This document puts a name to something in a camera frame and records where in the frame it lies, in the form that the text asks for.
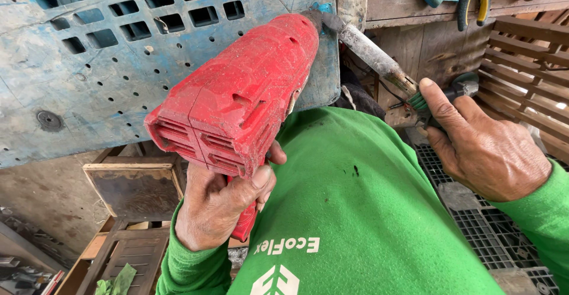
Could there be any blue perforated plastic pallet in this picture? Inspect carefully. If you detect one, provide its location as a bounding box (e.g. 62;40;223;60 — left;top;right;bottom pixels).
0;0;341;169

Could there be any person's left hand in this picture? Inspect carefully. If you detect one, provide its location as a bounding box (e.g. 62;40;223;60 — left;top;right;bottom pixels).
175;140;288;252

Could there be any square wooden stool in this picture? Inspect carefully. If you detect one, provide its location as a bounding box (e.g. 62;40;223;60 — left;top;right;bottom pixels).
83;155;188;223

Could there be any wooden workbench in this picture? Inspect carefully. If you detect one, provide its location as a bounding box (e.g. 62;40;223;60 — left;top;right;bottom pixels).
334;0;569;129

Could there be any red power drill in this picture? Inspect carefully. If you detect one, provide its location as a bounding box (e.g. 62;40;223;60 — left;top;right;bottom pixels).
144;13;320;243

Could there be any person's right hand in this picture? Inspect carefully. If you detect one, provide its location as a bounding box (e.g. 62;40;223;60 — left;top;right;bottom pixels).
416;77;553;203

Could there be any grey rod tool green handle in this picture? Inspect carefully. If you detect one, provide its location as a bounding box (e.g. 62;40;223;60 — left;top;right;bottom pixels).
322;12;480;130

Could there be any heap of metal scrap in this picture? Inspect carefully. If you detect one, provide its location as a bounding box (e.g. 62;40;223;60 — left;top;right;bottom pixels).
0;206;68;295

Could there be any green rag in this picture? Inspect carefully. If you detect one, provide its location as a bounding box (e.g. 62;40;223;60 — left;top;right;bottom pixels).
94;263;138;295

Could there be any wooden slatted crate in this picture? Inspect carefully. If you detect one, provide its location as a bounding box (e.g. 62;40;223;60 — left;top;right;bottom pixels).
474;16;569;164

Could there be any black plastic grid crate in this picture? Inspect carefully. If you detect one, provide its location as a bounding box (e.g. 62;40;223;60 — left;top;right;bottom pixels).
413;143;569;295

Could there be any green long-sleeved shirt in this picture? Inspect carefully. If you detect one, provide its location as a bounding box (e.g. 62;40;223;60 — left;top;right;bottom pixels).
156;106;569;295

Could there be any slatted wooden chair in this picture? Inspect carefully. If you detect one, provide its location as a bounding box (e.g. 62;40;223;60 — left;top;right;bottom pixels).
75;227;171;295

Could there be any black cloth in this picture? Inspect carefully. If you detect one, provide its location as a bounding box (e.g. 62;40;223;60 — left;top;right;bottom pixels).
333;65;386;121

